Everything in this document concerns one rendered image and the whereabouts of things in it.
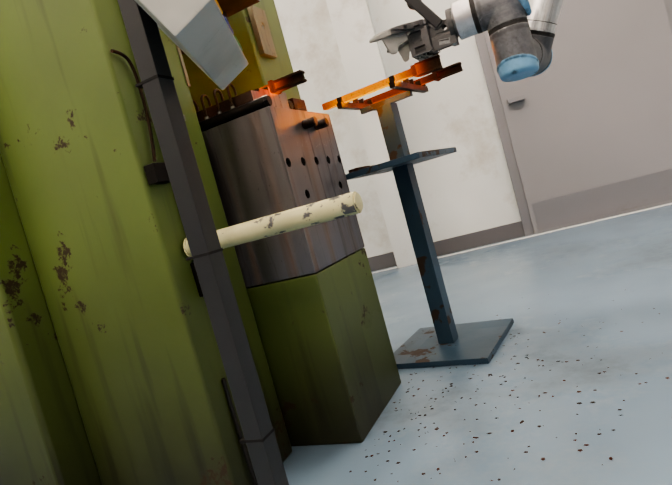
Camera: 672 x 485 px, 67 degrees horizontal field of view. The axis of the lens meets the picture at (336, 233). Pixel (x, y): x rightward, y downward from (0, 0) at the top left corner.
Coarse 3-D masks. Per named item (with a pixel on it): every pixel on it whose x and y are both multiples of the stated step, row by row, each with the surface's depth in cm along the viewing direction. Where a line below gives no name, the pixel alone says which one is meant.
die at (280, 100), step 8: (264, 88) 144; (240, 96) 136; (248, 96) 136; (256, 96) 137; (272, 96) 145; (280, 96) 150; (224, 104) 139; (240, 104) 137; (272, 104) 144; (280, 104) 148; (288, 104) 153; (200, 112) 142; (208, 112) 141; (216, 112) 140; (200, 120) 143
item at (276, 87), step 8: (296, 72) 141; (304, 72) 143; (272, 80) 144; (280, 80) 144; (288, 80) 143; (296, 80) 141; (304, 80) 142; (272, 88) 144; (280, 88) 144; (288, 88) 145
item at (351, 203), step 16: (352, 192) 101; (304, 208) 105; (320, 208) 103; (336, 208) 101; (352, 208) 100; (240, 224) 112; (256, 224) 110; (272, 224) 108; (288, 224) 106; (304, 224) 106; (224, 240) 113; (240, 240) 112
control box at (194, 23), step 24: (144, 0) 73; (168, 0) 73; (192, 0) 73; (168, 24) 73; (192, 24) 74; (216, 24) 80; (192, 48) 80; (216, 48) 87; (240, 48) 97; (216, 72) 96; (240, 72) 106
